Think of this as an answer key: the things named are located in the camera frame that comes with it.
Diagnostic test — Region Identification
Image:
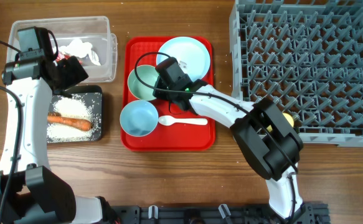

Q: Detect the red snack wrapper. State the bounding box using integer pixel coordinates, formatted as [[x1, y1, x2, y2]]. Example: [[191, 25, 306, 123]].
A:
[[56, 52, 68, 62]]

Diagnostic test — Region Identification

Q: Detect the white tissue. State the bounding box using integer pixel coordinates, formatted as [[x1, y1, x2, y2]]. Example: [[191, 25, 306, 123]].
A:
[[59, 39, 101, 66]]

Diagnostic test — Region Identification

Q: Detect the white rice pile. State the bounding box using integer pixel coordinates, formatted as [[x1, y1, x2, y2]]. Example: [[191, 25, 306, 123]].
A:
[[46, 95, 101, 141]]

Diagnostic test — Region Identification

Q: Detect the mint green bowl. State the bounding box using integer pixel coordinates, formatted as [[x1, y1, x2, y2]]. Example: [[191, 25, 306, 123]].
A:
[[128, 65, 159, 101]]

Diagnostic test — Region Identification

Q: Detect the light blue bowl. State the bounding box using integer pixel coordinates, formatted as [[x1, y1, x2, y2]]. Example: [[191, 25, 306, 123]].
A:
[[120, 100, 159, 137]]

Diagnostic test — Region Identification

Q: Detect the light blue plate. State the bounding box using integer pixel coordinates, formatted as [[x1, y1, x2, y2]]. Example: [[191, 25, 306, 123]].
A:
[[159, 37, 211, 82]]

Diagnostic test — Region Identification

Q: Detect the orange carrot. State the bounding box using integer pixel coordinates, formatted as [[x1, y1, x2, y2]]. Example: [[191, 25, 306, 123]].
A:
[[47, 116, 93, 131]]

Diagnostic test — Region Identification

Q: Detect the yellow plastic cup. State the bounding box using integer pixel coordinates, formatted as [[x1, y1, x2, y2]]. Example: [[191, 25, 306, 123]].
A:
[[265, 112, 295, 133]]

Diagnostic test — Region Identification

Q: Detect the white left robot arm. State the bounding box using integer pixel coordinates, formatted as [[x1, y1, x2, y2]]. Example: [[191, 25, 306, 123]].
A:
[[0, 56, 121, 223]]

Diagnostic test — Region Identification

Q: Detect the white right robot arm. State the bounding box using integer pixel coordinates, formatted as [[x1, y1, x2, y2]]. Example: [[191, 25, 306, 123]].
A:
[[153, 78, 303, 223]]

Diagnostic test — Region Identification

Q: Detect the black waste tray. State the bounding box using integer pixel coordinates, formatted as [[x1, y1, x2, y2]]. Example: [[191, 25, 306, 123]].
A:
[[45, 85, 104, 144]]

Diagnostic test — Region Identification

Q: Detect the grey-blue dishwasher rack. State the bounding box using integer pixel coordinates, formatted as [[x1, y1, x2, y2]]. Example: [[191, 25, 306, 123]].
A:
[[229, 1, 363, 147]]

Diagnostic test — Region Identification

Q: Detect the white plastic spoon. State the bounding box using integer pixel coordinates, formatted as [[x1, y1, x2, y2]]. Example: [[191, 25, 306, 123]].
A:
[[158, 115, 208, 126]]

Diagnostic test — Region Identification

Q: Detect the clear plastic bin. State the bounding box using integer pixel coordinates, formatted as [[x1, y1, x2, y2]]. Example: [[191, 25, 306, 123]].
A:
[[8, 16, 118, 83]]

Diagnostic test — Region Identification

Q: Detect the red plastic tray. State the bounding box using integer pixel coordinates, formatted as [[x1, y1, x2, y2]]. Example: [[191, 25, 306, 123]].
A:
[[120, 36, 216, 152]]

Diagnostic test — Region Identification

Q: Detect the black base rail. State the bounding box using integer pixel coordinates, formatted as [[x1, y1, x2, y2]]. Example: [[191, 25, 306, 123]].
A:
[[113, 202, 331, 224]]

